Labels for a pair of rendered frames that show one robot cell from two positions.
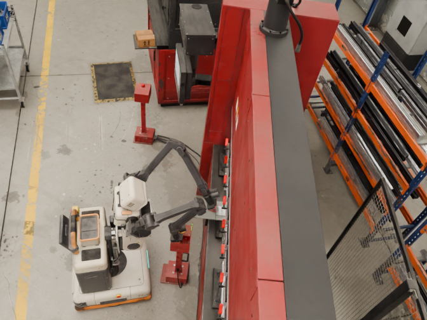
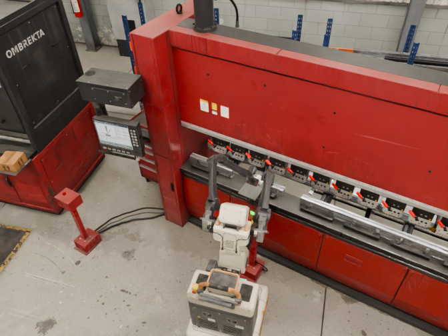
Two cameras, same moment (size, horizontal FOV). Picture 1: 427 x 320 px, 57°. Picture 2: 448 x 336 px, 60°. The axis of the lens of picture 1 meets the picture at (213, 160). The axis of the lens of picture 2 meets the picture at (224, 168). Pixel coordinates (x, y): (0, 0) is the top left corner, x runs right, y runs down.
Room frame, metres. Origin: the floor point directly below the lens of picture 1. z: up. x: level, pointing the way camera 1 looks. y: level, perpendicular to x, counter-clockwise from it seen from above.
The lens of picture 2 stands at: (0.49, 2.13, 3.54)
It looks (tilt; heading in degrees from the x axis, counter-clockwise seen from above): 42 degrees down; 307
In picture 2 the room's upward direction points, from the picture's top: 2 degrees counter-clockwise
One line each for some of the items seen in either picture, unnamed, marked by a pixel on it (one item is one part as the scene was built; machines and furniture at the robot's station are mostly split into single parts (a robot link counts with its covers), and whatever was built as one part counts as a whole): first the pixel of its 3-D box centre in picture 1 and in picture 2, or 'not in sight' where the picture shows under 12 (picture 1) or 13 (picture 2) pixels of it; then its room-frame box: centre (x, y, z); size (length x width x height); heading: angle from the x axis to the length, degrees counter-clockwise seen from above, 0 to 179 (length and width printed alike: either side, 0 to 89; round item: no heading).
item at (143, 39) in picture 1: (144, 37); (9, 161); (4.00, 1.05, 1.04); 0.30 x 0.26 x 0.12; 20
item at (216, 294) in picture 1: (216, 287); (317, 213); (1.20, -0.19, 0.89); 0.30 x 0.05 x 0.03; 5
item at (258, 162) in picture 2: (232, 190); (259, 156); (1.83, -0.19, 1.26); 0.15 x 0.09 x 0.17; 5
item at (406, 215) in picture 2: not in sight; (311, 178); (1.43, -0.52, 0.93); 2.30 x 0.14 x 0.10; 5
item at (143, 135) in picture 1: (143, 113); (77, 220); (3.37, 0.92, 0.41); 0.25 x 0.20 x 0.83; 95
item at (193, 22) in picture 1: (192, 60); (119, 119); (3.02, 0.35, 1.53); 0.51 x 0.25 x 0.85; 17
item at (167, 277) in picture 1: (174, 272); (251, 269); (1.65, 0.18, 0.06); 0.25 x 0.20 x 0.12; 93
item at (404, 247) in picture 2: not in sight; (410, 249); (0.40, -0.26, 0.89); 0.30 x 0.05 x 0.03; 5
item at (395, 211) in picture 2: not in sight; (395, 205); (0.64, -0.29, 1.26); 0.15 x 0.09 x 0.17; 5
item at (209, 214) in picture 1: (210, 209); (253, 187); (1.80, -0.05, 1.00); 0.26 x 0.18 x 0.01; 95
